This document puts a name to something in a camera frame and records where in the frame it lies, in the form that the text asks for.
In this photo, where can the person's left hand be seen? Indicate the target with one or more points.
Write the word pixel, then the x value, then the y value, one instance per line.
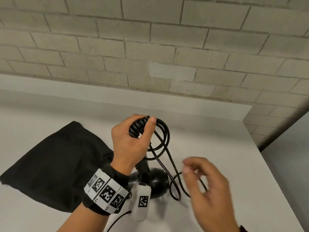
pixel 132 142

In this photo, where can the person's right hand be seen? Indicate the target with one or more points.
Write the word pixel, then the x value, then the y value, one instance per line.
pixel 210 195

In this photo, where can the black hair dryer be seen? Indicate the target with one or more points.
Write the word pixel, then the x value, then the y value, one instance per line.
pixel 154 181

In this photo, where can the black cloth drawstring bag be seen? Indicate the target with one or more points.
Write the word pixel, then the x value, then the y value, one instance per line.
pixel 55 166

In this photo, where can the person's left forearm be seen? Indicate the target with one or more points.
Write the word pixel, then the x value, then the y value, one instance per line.
pixel 82 219

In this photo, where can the right wristband with markers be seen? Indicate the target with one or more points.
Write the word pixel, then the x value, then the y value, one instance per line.
pixel 243 229

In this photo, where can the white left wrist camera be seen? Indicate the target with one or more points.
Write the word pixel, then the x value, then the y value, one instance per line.
pixel 142 201

